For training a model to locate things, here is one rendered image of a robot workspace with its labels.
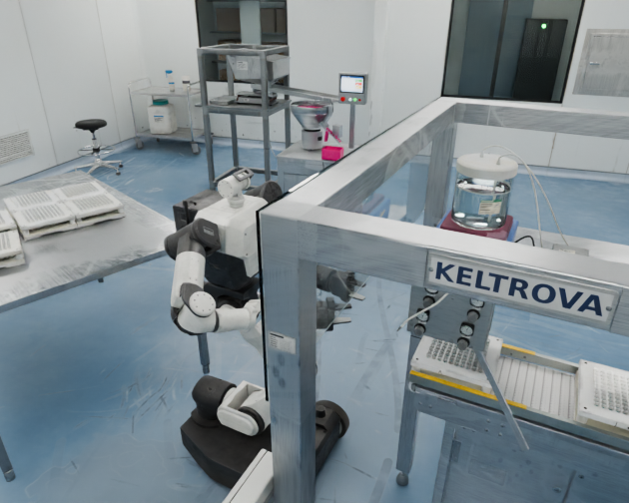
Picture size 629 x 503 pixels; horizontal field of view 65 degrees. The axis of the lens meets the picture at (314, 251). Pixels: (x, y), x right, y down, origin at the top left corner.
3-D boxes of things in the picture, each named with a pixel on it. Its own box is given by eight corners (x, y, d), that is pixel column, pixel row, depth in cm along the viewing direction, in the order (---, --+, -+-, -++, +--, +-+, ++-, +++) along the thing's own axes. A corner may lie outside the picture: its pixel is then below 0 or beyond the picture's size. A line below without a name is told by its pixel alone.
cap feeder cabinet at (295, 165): (278, 240, 443) (275, 156, 408) (300, 216, 491) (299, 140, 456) (345, 250, 425) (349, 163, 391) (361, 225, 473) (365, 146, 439)
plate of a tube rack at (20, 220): (11, 216, 255) (10, 212, 254) (62, 205, 269) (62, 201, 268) (21, 231, 238) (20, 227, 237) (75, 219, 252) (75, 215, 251)
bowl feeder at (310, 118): (285, 151, 421) (284, 106, 404) (300, 141, 451) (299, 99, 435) (340, 157, 407) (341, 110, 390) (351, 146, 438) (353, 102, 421)
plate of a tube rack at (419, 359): (502, 343, 165) (503, 338, 164) (491, 389, 146) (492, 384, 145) (429, 324, 175) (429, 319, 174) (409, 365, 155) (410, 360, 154)
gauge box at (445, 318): (405, 331, 144) (412, 271, 135) (415, 312, 153) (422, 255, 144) (483, 352, 136) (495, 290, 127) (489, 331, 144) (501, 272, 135)
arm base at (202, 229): (171, 268, 161) (158, 237, 162) (196, 264, 172) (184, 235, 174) (205, 250, 154) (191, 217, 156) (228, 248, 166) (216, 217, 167)
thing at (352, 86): (335, 149, 429) (337, 72, 400) (338, 146, 437) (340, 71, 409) (361, 151, 422) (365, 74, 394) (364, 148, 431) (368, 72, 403)
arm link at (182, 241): (164, 262, 156) (168, 230, 165) (185, 274, 162) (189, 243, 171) (190, 248, 151) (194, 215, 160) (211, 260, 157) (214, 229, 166)
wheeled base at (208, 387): (165, 467, 223) (155, 411, 208) (233, 394, 265) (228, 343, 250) (290, 528, 198) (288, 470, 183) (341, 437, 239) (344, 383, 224)
